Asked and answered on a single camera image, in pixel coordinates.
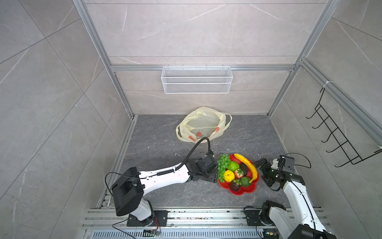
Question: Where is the green fake grape bunch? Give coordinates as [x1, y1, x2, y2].
[218, 154, 231, 183]

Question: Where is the yellow fake banana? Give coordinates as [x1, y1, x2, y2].
[234, 153, 258, 183]

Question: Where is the yellow fake fruit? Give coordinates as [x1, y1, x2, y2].
[223, 170, 235, 183]

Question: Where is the green fake custard apple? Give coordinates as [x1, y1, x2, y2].
[227, 161, 240, 172]

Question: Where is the dark green fake avocado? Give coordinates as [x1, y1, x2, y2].
[239, 177, 252, 187]

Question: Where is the dark purple fake eggplant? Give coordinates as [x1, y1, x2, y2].
[240, 163, 249, 176]

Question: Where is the red flower-shaped plate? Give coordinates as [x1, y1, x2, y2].
[218, 154, 259, 196]

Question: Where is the cream printed plastic bag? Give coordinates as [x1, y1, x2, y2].
[176, 107, 232, 143]

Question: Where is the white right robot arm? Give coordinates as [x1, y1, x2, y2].
[255, 155, 336, 239]

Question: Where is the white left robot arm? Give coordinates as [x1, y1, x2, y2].
[109, 153, 218, 225]

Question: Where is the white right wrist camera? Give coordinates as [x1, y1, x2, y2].
[271, 155, 295, 174]

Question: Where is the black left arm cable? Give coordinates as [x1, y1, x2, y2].
[174, 137, 214, 171]

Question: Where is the black wire hook rack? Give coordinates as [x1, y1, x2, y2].
[306, 88, 382, 168]

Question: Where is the white wire mesh basket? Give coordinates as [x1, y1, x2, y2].
[161, 66, 233, 94]

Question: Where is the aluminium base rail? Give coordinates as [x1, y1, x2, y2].
[80, 207, 282, 239]

